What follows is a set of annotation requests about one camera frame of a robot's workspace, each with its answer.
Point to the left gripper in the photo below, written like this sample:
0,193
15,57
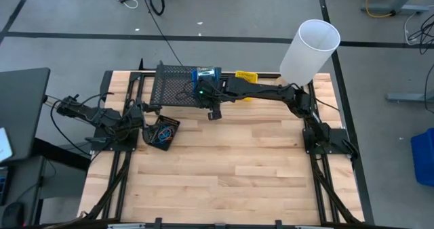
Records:
144,108

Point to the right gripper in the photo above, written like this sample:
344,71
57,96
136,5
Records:
208,93

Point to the blue plastic basket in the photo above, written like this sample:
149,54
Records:
194,76

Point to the black plastic basket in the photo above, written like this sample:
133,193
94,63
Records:
173,122

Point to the teal coil wristband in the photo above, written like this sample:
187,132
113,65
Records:
169,139

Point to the yellow plastic basket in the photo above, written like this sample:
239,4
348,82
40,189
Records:
246,76

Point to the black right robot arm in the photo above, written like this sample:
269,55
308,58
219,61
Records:
271,93

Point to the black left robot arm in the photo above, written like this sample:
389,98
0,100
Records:
95,115

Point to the black mesh desk riser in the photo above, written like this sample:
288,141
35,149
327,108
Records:
169,85

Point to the dark grey desk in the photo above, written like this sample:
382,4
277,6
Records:
23,103

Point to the white shade table lamp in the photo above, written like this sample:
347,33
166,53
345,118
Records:
308,53

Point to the black computer mouse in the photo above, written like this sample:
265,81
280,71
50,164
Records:
13,214

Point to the grey metal floor foot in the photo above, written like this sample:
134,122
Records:
407,98

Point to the blue plastic bin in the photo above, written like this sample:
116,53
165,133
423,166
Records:
424,158

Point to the black aluminium rig frame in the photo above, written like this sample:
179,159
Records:
190,226

